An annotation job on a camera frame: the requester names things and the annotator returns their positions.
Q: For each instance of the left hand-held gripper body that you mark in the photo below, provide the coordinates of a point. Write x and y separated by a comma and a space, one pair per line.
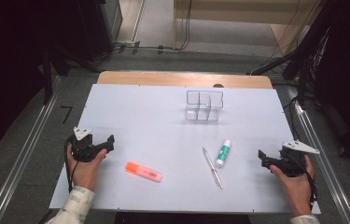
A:
82, 146

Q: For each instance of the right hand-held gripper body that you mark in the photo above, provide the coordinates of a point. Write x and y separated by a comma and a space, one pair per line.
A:
294, 161

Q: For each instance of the green and white glue stick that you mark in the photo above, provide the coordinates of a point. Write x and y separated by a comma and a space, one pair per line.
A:
223, 154

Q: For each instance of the orange highlighter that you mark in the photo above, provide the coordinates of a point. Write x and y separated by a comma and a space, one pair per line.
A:
144, 172

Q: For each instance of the silver pen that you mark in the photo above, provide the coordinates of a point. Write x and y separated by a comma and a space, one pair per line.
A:
213, 169

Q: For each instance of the clear plastic organizer box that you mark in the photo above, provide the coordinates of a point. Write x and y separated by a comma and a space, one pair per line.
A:
204, 105

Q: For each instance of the person's left hand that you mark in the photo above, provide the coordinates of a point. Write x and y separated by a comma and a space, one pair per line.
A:
85, 171

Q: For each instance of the person's right hand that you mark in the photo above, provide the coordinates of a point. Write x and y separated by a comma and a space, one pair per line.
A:
294, 189

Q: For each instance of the black metal stand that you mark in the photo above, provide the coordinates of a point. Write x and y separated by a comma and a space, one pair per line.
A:
47, 77

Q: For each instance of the white power strip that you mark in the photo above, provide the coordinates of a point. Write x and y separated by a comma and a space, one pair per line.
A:
127, 44

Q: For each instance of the black cabinet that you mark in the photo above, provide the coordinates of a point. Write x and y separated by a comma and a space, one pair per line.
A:
101, 25

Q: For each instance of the wooden furniture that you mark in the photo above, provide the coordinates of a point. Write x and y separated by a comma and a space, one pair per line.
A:
241, 12

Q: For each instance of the metal floor rail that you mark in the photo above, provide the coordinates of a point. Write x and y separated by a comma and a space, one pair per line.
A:
23, 155
322, 155

